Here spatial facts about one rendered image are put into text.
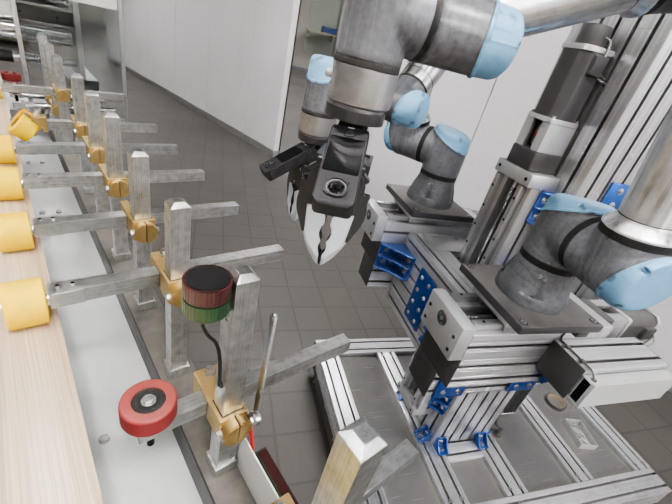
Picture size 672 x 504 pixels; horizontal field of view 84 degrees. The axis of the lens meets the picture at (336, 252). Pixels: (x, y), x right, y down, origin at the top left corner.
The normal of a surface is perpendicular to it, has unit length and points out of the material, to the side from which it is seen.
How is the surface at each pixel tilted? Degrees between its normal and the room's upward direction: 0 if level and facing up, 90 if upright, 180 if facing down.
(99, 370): 0
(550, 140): 90
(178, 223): 90
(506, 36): 80
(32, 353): 0
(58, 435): 0
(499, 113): 90
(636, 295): 97
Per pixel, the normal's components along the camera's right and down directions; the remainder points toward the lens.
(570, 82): -0.49, 0.34
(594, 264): -0.99, 0.01
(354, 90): -0.26, 0.44
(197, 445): 0.22, -0.84
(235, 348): 0.61, 0.51
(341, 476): -0.76, 0.16
